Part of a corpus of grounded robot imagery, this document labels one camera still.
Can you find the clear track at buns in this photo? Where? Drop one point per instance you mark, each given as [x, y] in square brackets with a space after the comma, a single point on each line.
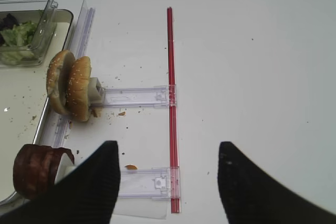
[135, 97]

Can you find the green lettuce in container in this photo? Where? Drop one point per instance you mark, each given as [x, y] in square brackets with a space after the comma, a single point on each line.
[15, 54]

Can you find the clear track at patties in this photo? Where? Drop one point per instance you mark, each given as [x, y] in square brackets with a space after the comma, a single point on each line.
[154, 183]

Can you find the sesame bun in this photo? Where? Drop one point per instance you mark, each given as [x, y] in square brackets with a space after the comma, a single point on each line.
[57, 78]
[77, 100]

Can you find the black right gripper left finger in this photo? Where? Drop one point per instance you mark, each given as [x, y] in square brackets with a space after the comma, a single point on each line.
[86, 195]

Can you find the white metal tray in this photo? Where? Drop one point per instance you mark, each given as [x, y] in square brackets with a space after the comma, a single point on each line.
[23, 103]

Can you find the sesame bun top outer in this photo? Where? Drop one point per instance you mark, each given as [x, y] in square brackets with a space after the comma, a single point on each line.
[77, 100]

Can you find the right clear divider rail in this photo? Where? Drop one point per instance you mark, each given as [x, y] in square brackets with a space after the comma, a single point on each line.
[56, 126]

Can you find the white pusher block at patties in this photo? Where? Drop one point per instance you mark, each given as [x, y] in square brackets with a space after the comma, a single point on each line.
[66, 166]

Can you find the sesame bun top inner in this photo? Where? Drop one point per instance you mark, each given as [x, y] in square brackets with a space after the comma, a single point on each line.
[57, 78]

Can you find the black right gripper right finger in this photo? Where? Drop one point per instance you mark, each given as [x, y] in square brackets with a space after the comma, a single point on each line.
[249, 195]

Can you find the brown meat patties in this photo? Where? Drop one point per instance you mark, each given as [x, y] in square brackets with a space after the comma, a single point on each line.
[35, 168]

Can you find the white pusher block at buns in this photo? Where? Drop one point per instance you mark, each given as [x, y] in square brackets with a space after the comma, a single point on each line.
[95, 91]

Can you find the right red rail strip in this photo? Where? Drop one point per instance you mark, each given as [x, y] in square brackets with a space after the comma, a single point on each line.
[174, 161]

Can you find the clear lettuce container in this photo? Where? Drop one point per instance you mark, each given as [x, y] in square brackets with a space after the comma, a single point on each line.
[41, 12]

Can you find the purple lettuce in container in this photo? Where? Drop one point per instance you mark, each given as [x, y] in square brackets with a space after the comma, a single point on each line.
[9, 26]

